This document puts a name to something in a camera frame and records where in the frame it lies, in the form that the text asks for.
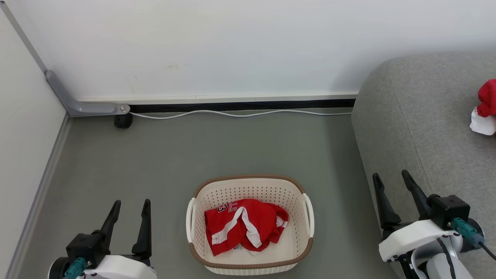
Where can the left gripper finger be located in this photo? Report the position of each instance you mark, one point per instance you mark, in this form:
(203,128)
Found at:
(145,232)
(112,221)

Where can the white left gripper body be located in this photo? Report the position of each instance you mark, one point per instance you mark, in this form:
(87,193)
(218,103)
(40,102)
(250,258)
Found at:
(120,269)

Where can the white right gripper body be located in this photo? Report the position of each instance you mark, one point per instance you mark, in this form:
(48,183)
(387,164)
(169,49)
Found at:
(414,236)

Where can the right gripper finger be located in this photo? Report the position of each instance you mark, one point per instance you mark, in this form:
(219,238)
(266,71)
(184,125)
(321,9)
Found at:
(418,197)
(387,213)

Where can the red jersey with number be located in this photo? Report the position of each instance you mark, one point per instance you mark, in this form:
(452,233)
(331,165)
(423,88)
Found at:
(259,221)

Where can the red and white garment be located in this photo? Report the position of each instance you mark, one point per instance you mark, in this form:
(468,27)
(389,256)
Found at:
(487,97)

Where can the grey fabric sofa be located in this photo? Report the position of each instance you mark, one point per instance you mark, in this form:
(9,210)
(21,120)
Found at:
(418,128)

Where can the white barcode sticker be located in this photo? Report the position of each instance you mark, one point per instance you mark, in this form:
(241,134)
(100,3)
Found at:
(242,248)

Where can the small black floor foot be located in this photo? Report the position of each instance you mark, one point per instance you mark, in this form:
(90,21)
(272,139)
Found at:
(123,121)

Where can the cream perforated laundry basket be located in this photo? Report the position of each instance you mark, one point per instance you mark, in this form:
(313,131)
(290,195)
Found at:
(252,190)

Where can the black baseboard strip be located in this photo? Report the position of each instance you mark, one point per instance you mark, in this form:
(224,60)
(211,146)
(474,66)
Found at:
(240,105)

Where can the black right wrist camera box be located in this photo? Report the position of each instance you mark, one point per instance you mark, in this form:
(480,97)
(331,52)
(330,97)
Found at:
(449,207)

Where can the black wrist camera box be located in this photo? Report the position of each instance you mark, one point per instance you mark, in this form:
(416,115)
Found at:
(449,207)
(87,246)

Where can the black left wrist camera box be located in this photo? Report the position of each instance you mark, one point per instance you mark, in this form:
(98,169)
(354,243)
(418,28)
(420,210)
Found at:
(87,246)

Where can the teal left camera connector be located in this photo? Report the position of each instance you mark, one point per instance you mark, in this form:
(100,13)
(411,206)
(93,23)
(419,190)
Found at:
(75,268)

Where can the teal camera connector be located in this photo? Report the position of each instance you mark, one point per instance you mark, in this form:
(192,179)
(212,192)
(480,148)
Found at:
(465,230)
(75,268)

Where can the teal right camera connector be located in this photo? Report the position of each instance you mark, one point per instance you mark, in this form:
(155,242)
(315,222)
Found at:
(465,230)

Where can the grey side wall skirting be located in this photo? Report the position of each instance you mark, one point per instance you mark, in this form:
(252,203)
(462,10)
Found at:
(38,193)

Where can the grey metal corner bracket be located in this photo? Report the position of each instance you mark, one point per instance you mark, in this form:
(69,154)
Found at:
(77,106)

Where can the white wall trim strip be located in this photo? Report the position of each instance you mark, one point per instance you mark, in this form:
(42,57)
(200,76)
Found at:
(217,98)

